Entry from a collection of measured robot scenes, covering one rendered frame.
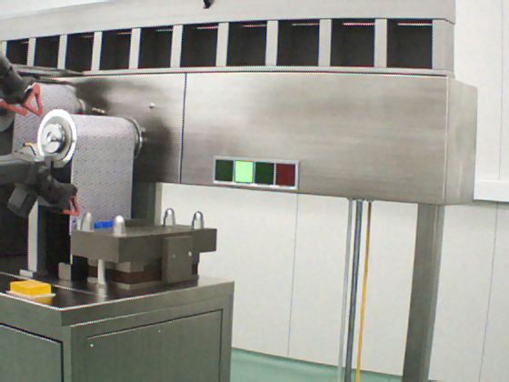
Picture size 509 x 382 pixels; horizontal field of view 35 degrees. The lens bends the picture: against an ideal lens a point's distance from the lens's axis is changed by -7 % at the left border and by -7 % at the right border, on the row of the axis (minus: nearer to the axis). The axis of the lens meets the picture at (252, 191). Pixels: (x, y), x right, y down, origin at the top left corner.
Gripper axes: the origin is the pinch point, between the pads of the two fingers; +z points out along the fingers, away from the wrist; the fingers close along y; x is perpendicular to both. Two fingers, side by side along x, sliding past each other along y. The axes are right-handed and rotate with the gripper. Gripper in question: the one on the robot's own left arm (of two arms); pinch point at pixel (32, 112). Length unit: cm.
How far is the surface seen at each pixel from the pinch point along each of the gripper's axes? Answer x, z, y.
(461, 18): 230, 170, 8
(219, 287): -6, 59, 29
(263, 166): 20, 41, 38
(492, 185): 161, 221, 29
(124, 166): 10.8, 33.2, 3.3
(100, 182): 1.5, 28.4, 3.5
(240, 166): 20, 42, 32
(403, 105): 34, 32, 75
